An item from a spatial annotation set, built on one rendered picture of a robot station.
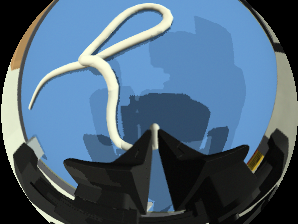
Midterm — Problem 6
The blue mat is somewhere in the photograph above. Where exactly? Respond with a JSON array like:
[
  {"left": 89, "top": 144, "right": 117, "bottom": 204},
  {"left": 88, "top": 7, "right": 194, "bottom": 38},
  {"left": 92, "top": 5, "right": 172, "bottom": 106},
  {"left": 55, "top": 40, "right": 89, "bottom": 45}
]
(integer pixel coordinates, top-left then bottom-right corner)
[{"left": 21, "top": 0, "right": 277, "bottom": 188}]

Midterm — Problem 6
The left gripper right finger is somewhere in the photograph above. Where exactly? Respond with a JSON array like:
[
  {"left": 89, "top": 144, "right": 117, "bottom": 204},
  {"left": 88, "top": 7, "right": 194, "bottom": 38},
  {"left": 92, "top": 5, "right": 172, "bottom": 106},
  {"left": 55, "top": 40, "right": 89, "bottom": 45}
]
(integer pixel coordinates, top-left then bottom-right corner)
[{"left": 157, "top": 129, "right": 249, "bottom": 212}]

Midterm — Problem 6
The silver metal pin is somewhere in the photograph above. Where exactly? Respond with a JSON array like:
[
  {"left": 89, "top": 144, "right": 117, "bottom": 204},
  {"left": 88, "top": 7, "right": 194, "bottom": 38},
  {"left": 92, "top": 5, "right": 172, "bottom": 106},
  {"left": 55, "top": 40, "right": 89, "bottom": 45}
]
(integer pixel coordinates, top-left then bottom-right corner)
[{"left": 147, "top": 202, "right": 153, "bottom": 211}]

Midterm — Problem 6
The white rope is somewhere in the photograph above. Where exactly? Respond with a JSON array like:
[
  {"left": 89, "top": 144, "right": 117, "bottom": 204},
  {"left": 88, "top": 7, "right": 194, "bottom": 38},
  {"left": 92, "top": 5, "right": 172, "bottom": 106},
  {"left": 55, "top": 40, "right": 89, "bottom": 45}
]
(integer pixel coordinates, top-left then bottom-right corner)
[{"left": 29, "top": 3, "right": 173, "bottom": 151}]

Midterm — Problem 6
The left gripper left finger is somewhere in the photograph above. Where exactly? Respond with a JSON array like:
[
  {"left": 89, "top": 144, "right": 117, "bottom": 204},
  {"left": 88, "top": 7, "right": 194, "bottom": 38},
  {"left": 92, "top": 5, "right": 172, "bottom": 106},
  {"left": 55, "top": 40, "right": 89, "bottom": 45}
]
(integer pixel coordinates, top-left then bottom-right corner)
[{"left": 63, "top": 130, "right": 153, "bottom": 215}]

